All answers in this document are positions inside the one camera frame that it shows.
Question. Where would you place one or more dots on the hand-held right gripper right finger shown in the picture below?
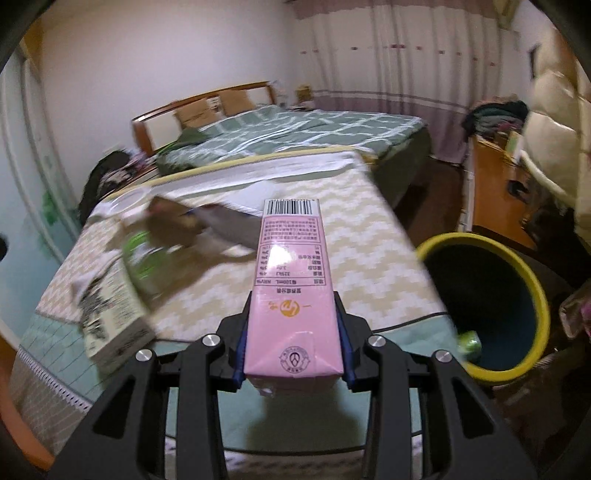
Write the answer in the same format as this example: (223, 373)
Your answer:
(347, 364)

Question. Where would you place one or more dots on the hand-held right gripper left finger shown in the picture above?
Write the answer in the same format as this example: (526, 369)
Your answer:
(238, 364)

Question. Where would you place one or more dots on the pink milk carton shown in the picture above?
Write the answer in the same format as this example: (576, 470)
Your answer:
(291, 332)

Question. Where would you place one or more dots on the yellow trash bin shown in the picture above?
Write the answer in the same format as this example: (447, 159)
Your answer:
(541, 295)

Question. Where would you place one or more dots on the green crumpled wrapper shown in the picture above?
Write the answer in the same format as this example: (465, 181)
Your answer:
(470, 344)

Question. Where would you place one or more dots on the beige zigzag mat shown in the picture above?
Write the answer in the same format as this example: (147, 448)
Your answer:
(369, 240)

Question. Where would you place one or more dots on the beige printed carton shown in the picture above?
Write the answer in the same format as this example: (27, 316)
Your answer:
(113, 318)

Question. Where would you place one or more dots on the grey flat packet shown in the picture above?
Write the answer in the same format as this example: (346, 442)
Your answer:
(231, 228)

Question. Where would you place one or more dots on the green plastic bottle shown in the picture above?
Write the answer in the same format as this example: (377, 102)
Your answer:
(145, 263)

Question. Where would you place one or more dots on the brown cardboard tray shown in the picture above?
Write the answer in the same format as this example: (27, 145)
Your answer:
(173, 224)

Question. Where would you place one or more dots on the teal quilted bed sheet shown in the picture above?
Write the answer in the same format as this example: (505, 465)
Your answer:
(46, 341)

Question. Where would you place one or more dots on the dark clothes pile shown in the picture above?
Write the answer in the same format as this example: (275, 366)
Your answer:
(104, 180)

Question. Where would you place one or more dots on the wooden desk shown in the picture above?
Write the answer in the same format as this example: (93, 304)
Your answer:
(494, 184)

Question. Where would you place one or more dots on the dark green cloth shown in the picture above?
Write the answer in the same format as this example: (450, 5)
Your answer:
(189, 137)

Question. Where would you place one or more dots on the green plaid quilt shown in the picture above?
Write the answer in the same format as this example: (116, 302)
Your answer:
(295, 129)

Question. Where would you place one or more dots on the brown pillow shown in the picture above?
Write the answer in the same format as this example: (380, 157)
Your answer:
(196, 116)
(238, 104)

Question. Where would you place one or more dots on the wooden headboard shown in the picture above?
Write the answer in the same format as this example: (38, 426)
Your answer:
(143, 124)

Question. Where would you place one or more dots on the pale blue wardrobe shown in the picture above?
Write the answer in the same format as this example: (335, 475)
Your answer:
(27, 207)

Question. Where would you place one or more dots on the small yellowish box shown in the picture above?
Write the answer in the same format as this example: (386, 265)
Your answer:
(304, 94)

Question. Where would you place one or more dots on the mixed clothes pile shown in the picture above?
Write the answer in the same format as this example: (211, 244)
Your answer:
(494, 117)

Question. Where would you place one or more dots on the striped pale curtain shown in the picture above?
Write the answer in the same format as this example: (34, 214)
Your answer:
(392, 69)

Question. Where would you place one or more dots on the white padded jacket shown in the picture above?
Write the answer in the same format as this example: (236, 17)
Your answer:
(558, 110)

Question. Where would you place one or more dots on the orange wooden bed frame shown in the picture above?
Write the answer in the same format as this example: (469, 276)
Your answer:
(18, 434)

